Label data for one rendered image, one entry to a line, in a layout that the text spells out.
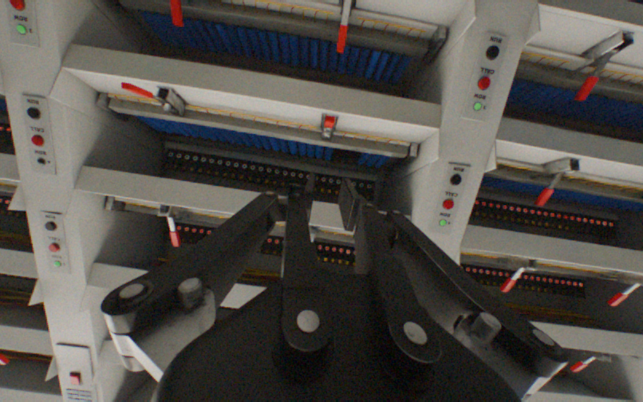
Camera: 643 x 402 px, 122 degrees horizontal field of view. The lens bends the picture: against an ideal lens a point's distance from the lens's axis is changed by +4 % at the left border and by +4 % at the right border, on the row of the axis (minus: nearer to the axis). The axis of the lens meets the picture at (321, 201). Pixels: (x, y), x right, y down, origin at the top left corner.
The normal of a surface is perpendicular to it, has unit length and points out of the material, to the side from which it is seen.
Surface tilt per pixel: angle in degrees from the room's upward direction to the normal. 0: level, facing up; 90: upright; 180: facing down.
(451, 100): 90
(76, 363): 90
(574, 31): 21
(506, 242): 111
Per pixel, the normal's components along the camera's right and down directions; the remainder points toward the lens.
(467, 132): 0.00, 0.21
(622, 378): -0.99, -0.15
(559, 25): -0.15, 0.98
